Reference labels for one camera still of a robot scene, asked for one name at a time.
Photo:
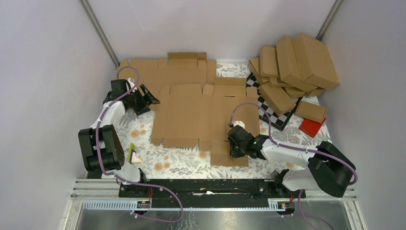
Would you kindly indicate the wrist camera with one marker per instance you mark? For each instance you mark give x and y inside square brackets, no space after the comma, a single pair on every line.
[132,85]
[238,123]

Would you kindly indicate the stack of flat cardboard blanks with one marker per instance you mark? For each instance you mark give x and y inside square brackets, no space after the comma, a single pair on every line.
[178,82]

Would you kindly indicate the low folded cardboard box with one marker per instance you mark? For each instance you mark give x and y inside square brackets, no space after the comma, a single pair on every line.
[294,92]

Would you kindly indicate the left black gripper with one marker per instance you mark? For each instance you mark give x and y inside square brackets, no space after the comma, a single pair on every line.
[143,103]

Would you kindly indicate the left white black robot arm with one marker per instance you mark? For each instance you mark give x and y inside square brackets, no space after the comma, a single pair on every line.
[101,149]

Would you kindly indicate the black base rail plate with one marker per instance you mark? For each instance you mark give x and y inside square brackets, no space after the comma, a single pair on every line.
[210,193]

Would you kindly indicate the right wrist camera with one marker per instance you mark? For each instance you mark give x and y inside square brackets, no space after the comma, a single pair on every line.
[238,123]

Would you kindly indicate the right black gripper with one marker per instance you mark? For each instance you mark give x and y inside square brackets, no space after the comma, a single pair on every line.
[233,154]

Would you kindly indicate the small cardboard box on red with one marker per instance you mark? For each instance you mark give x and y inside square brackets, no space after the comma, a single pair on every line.
[311,111]

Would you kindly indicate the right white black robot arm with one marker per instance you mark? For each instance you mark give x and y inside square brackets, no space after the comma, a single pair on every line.
[323,166]

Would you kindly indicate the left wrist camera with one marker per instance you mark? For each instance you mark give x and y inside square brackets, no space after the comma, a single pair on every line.
[132,85]

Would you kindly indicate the black white chessboard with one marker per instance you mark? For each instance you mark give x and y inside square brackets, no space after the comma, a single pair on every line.
[277,121]

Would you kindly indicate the large folded cardboard box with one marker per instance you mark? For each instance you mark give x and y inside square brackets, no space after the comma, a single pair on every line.
[314,62]

